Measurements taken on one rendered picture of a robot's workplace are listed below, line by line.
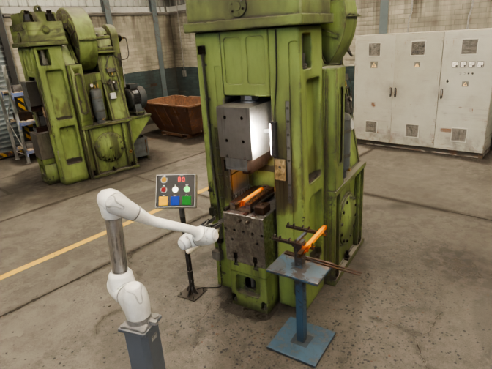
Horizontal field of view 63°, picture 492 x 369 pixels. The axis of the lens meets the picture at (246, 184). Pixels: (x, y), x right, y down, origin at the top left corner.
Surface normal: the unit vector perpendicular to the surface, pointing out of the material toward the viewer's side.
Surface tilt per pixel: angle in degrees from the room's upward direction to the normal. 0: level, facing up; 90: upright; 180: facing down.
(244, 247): 90
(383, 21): 90
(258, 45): 90
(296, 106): 90
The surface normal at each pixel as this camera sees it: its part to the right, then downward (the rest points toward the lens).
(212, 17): -0.51, 0.33
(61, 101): 0.67, 0.20
